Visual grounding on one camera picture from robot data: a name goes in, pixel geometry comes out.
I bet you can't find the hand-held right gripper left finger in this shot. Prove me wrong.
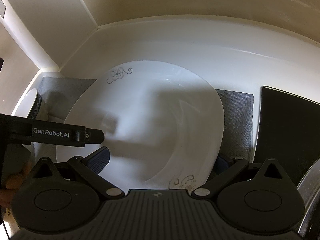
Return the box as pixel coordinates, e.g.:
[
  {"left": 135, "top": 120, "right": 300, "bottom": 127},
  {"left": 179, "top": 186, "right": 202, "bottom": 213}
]
[{"left": 30, "top": 147, "right": 125, "bottom": 200}]

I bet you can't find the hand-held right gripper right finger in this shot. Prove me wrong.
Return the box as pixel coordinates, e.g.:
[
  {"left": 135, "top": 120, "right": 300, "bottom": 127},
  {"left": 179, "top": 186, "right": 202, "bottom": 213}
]
[{"left": 191, "top": 155, "right": 293, "bottom": 198}]

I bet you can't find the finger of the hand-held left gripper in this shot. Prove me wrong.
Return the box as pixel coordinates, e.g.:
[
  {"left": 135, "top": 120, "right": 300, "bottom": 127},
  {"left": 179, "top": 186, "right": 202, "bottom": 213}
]
[{"left": 85, "top": 128, "right": 105, "bottom": 144}]

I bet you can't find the white floral plate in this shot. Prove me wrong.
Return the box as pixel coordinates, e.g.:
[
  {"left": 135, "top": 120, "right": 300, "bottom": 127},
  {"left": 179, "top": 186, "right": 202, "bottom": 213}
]
[{"left": 55, "top": 60, "right": 224, "bottom": 191}]

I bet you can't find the person's left hand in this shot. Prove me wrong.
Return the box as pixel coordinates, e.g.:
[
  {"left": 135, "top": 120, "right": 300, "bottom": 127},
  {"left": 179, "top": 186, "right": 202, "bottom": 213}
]
[{"left": 0, "top": 164, "right": 32, "bottom": 205}]

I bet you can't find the white bowl with dark pattern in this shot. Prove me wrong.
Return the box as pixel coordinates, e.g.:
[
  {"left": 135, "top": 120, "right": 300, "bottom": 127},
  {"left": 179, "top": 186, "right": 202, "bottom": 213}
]
[{"left": 11, "top": 88, "right": 49, "bottom": 120}]

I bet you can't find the grey mat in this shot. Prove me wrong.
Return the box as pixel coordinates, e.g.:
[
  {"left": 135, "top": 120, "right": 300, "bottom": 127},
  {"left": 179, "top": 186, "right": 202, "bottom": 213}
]
[{"left": 37, "top": 76, "right": 254, "bottom": 177}]

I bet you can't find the black cooktop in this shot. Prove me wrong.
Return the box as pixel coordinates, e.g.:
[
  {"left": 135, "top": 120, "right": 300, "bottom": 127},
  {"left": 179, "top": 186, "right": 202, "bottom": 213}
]
[{"left": 254, "top": 85, "right": 320, "bottom": 188}]

